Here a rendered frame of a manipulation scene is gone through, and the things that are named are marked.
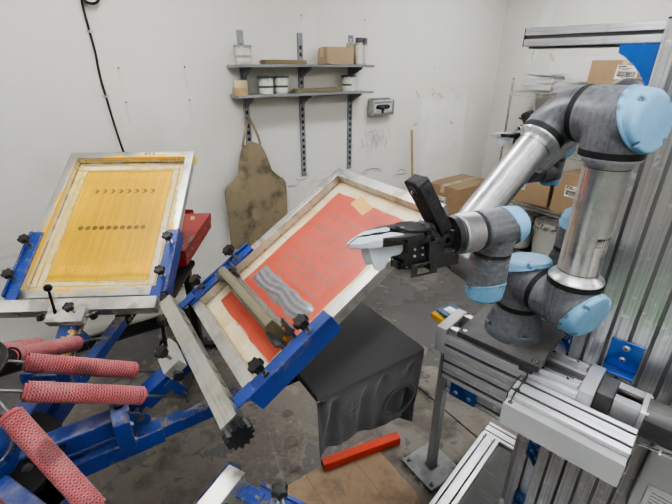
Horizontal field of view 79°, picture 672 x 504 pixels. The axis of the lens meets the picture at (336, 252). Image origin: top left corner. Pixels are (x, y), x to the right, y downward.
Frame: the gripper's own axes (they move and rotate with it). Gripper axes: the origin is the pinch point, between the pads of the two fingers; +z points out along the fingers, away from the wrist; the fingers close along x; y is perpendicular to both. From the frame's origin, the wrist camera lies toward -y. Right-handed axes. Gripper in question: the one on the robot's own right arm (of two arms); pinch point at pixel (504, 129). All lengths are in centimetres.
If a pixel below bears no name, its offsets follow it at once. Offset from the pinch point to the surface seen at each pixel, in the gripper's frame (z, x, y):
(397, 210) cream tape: -35, -74, 8
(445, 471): -34, -55, 161
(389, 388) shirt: -47, -88, 73
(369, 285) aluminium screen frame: -57, -96, 18
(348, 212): -19, -86, 11
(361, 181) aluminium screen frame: -13, -77, 3
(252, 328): -38, -130, 33
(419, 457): -22, -63, 160
